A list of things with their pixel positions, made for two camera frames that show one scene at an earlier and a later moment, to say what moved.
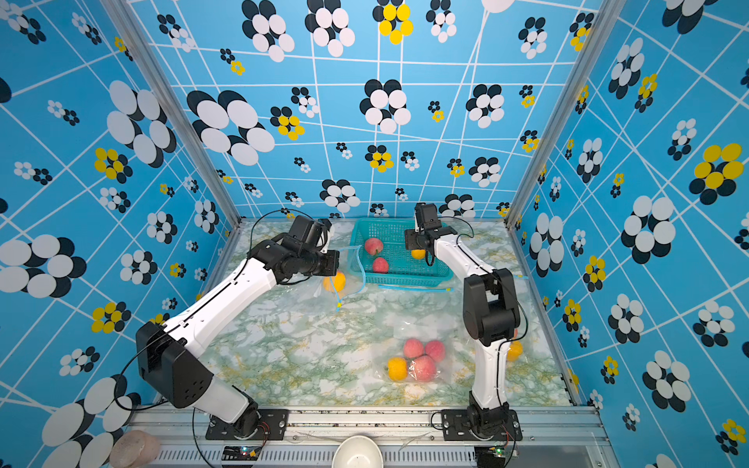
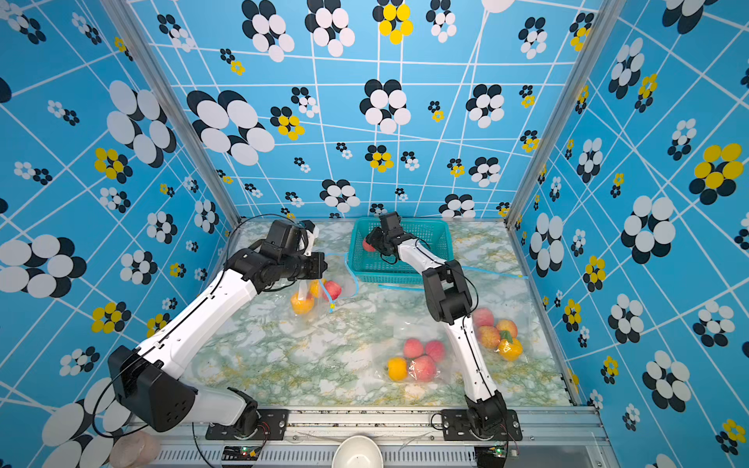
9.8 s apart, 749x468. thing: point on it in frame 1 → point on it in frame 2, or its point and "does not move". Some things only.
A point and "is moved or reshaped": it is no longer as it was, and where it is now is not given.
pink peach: (413, 347) does not move
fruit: (435, 349) does not move
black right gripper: (410, 237) → (373, 238)
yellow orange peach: (397, 369) does not move
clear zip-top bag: (417, 352) does not move
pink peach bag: (424, 368) does not move
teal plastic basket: (377, 255) does not move
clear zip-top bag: (348, 283) is moved or reshaped
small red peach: (380, 266) → (368, 247)
